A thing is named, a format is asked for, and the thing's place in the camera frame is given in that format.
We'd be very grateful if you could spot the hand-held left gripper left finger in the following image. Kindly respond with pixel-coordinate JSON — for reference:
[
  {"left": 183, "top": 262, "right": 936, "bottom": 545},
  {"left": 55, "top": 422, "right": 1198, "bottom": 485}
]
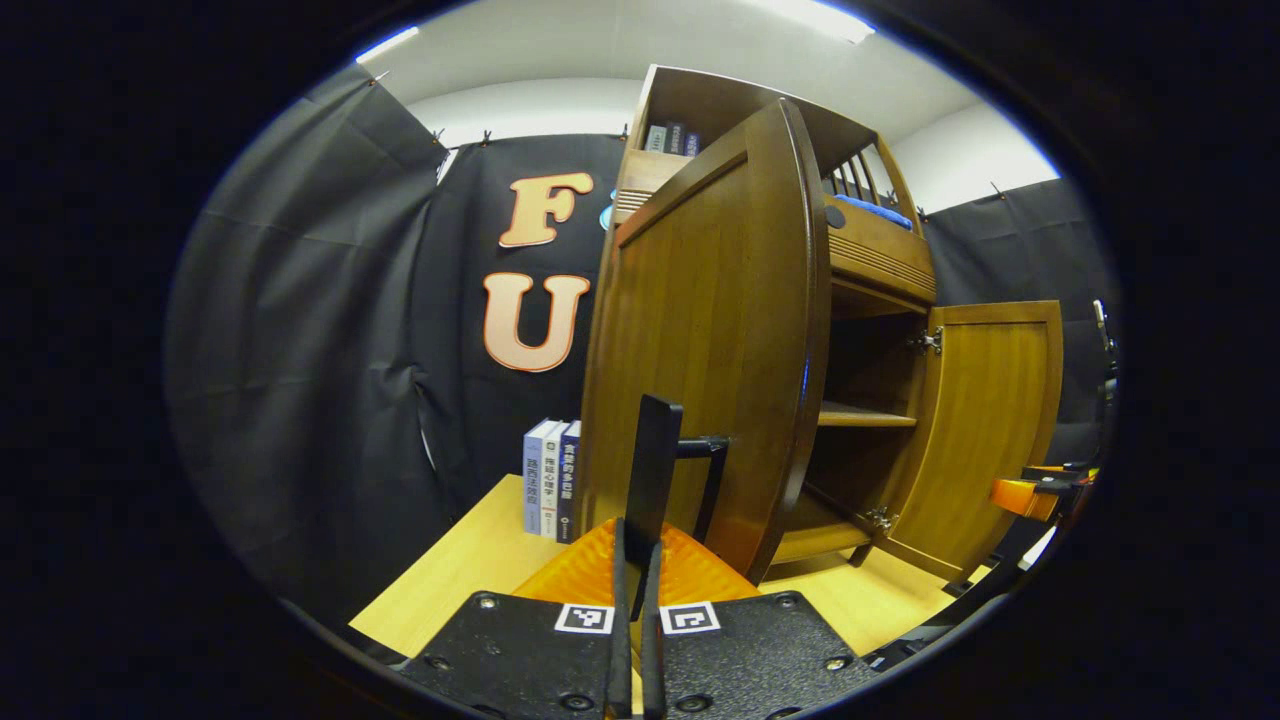
[{"left": 400, "top": 516, "right": 634, "bottom": 720}]

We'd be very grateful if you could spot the light blue standing book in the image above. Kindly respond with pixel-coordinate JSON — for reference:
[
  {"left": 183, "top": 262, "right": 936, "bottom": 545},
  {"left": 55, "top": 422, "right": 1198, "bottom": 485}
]
[{"left": 522, "top": 418, "right": 561, "bottom": 536}]

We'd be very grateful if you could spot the black cabinet door handle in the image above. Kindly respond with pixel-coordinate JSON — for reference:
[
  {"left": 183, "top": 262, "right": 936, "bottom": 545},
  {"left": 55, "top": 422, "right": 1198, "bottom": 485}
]
[{"left": 625, "top": 394, "right": 733, "bottom": 621}]

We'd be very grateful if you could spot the dark blue standing book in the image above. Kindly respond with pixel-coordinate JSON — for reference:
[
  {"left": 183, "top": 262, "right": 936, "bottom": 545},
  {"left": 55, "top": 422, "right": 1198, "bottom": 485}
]
[{"left": 556, "top": 420, "right": 582, "bottom": 546}]

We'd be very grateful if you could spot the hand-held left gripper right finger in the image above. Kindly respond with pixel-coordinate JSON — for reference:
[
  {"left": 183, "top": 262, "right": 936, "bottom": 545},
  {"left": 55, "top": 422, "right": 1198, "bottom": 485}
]
[{"left": 640, "top": 520, "right": 882, "bottom": 720}]

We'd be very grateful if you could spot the wooden double-door shoe cabinet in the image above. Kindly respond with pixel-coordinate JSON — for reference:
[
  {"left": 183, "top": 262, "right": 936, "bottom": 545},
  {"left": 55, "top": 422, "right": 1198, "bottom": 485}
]
[{"left": 578, "top": 65, "right": 1064, "bottom": 586}]

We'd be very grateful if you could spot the wooden shoe cabinet door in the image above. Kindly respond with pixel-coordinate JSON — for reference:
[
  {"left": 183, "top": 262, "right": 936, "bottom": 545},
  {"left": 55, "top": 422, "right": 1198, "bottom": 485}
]
[
  {"left": 880, "top": 300, "right": 1064, "bottom": 583},
  {"left": 578, "top": 97, "right": 833, "bottom": 586}
]

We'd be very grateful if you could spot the white standing book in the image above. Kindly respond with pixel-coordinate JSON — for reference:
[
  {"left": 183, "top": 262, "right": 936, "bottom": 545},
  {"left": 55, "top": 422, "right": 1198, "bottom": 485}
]
[{"left": 540, "top": 421, "right": 571, "bottom": 539}]

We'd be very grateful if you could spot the wooden cabinet shelf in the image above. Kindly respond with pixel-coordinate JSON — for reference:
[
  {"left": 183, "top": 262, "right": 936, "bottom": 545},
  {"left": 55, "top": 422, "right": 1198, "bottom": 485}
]
[{"left": 818, "top": 402, "right": 918, "bottom": 429}]

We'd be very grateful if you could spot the blue folded cloth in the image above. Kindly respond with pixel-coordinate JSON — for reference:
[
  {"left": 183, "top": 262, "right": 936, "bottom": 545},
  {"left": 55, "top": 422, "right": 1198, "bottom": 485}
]
[{"left": 835, "top": 193, "right": 914, "bottom": 231}]

